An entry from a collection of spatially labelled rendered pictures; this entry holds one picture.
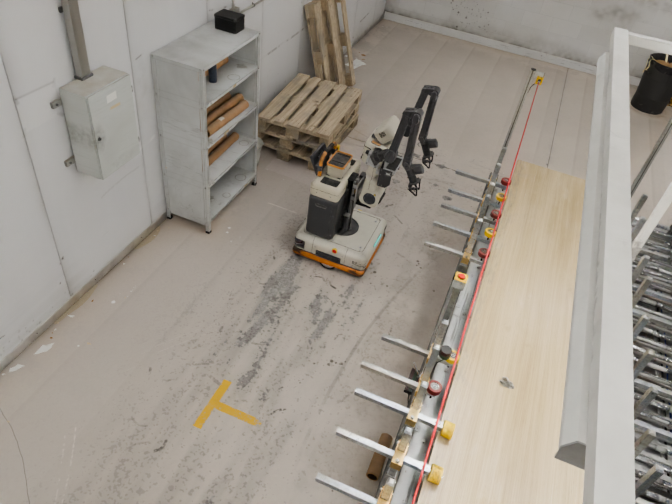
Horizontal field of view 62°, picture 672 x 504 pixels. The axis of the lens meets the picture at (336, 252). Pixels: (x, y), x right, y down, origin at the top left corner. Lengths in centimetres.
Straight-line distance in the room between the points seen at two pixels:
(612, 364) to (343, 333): 323
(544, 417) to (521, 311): 75
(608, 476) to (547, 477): 189
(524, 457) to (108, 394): 263
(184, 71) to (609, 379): 369
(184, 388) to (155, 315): 71
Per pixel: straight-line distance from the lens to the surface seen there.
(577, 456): 133
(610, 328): 143
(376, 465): 375
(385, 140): 421
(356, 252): 465
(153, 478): 377
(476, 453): 298
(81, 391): 419
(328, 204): 447
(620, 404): 129
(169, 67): 447
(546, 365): 347
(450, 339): 374
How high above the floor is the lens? 336
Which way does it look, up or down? 42 degrees down
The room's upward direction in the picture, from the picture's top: 9 degrees clockwise
